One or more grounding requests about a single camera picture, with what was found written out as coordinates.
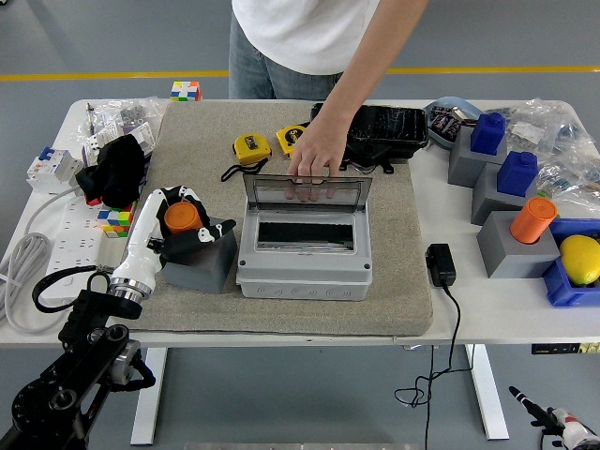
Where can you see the clear bags of small parts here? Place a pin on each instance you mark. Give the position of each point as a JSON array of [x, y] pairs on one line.
[[136, 110]]

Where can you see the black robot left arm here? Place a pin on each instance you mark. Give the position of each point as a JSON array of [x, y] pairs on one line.
[[89, 365]]

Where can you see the black power adapter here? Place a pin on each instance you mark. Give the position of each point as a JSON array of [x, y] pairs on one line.
[[440, 265]]

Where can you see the grey enclosure cover clear lid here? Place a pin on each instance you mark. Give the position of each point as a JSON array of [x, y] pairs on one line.
[[304, 260]]

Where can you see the person's left forearm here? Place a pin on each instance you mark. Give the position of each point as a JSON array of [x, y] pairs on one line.
[[370, 65]]

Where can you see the white blue circuit breaker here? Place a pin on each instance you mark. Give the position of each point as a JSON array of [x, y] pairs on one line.
[[47, 169]]

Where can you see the light blue bowl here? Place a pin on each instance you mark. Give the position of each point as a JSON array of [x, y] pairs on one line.
[[438, 140]]

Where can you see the black table control panel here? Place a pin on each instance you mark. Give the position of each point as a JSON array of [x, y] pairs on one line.
[[558, 349]]

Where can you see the dark snack packets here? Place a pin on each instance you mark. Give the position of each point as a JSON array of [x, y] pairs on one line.
[[445, 123]]

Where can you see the person's left hand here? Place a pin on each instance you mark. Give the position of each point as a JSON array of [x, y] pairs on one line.
[[321, 145]]

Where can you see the colourful puzzle cube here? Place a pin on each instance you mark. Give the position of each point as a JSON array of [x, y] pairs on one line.
[[117, 220], [186, 91]]

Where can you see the grey-brown foam mat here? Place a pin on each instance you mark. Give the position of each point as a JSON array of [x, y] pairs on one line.
[[375, 319]]

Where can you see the clear bags of components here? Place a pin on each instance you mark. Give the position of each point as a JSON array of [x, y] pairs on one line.
[[567, 140]]

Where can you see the blue storage bin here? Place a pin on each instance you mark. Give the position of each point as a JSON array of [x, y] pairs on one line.
[[562, 293]]

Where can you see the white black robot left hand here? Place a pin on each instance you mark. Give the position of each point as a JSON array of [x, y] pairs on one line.
[[140, 239]]

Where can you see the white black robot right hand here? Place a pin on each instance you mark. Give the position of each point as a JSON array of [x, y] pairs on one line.
[[569, 422]]

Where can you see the white power strip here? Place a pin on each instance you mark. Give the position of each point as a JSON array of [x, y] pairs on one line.
[[70, 253]]

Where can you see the white table leg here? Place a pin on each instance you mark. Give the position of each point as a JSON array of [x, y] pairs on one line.
[[487, 398], [145, 422]]

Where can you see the black cloth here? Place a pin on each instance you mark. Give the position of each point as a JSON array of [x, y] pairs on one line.
[[117, 169]]

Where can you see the blue plastic bottle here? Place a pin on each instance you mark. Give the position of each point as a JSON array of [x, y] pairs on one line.
[[487, 136], [515, 175]]

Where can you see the white purple small package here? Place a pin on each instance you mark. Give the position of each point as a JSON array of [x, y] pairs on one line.
[[140, 136]]

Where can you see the thin metal tool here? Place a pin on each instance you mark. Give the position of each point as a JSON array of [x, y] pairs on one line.
[[89, 117]]

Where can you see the orange cylindrical battery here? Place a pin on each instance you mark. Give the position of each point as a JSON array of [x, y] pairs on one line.
[[183, 218], [532, 222]]

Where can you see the grey holder block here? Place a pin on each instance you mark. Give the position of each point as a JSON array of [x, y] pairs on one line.
[[511, 260], [487, 201], [464, 164], [201, 272]]

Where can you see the black plastic housing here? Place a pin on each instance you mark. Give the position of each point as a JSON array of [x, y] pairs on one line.
[[398, 126]]

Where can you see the yellow lemon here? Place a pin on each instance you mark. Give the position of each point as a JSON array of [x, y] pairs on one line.
[[581, 260]]

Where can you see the person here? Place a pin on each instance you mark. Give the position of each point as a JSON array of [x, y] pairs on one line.
[[304, 33]]

